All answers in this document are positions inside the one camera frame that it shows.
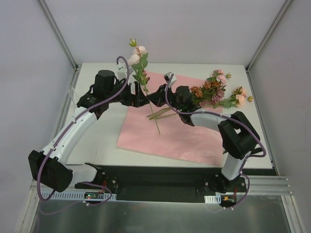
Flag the peach rose stem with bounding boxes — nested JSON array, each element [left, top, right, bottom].
[[213, 86, 254, 108]]

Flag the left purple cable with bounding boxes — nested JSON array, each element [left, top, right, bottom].
[[36, 56, 129, 216]]

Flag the purple cable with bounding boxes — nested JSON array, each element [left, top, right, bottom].
[[36, 56, 129, 216], [165, 76, 267, 212]]

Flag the light pink rose stem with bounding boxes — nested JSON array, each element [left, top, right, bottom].
[[128, 37, 161, 135]]

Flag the left aluminium corner post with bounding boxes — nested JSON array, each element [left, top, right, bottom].
[[36, 0, 79, 71]]

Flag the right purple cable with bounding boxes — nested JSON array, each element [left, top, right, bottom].
[[165, 76, 267, 212]]

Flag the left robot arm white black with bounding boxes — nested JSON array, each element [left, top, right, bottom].
[[28, 69, 149, 193]]

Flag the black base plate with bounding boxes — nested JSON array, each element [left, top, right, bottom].
[[72, 163, 279, 204]]

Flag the clear glass vase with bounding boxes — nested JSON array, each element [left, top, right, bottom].
[[65, 85, 79, 105]]

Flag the left white cable duct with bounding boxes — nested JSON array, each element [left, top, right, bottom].
[[51, 191, 117, 201]]

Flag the aluminium corner post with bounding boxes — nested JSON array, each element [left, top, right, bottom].
[[244, 0, 294, 73], [36, 0, 79, 71]]

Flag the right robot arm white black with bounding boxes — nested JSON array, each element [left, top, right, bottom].
[[147, 84, 263, 193]]

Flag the white cable duct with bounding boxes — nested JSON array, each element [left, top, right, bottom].
[[51, 191, 117, 201], [204, 194, 221, 204]]

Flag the right aluminium corner post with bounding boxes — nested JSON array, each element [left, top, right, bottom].
[[244, 0, 294, 73]]

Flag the right white cable duct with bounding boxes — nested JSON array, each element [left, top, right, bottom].
[[204, 194, 221, 204]]

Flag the pink wrapping paper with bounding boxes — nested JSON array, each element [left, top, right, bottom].
[[116, 70, 225, 168]]

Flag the artificial flower bouquet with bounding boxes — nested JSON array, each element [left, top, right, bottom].
[[147, 69, 231, 121]]

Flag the aluminium front rail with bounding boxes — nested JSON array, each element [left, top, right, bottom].
[[42, 174, 291, 199]]

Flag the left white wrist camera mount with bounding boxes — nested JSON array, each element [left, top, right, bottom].
[[117, 64, 127, 80]]

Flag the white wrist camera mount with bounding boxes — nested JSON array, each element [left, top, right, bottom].
[[117, 64, 127, 80], [164, 72, 177, 88]]

